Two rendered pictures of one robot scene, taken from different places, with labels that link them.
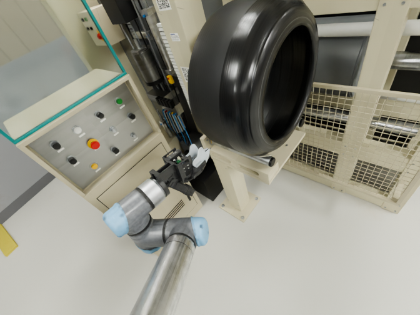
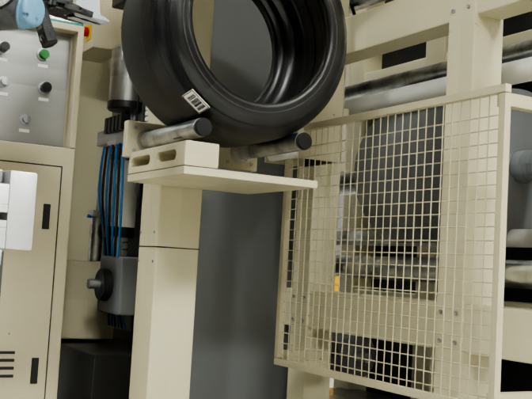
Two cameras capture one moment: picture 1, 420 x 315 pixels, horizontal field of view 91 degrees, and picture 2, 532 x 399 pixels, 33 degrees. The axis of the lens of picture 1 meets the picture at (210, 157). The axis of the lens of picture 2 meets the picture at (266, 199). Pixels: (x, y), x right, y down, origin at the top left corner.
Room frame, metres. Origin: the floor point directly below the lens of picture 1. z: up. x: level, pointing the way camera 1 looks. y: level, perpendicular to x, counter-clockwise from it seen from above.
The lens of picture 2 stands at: (-1.53, -0.56, 0.58)
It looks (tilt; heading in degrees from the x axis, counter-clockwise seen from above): 4 degrees up; 4
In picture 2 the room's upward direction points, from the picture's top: 3 degrees clockwise
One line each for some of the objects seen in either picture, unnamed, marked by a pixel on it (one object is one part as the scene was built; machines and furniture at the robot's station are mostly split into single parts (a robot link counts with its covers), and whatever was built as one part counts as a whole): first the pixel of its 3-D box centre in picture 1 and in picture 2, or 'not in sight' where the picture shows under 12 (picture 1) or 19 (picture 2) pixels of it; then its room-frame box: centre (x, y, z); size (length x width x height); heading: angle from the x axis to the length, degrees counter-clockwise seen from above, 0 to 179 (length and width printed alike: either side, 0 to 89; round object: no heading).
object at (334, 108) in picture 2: not in sight; (304, 113); (1.17, -0.45, 1.05); 0.20 x 0.15 x 0.30; 34
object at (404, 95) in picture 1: (323, 139); (374, 246); (0.77, -0.66, 0.65); 0.90 x 0.02 x 0.70; 34
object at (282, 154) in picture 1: (256, 145); (219, 180); (0.78, -0.26, 0.80); 0.37 x 0.36 x 0.02; 124
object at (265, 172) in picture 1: (240, 158); (171, 160); (0.70, -0.14, 0.83); 0.36 x 0.09 x 0.06; 34
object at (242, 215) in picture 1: (239, 202); not in sight; (0.98, -0.10, 0.01); 0.27 x 0.27 x 0.02; 34
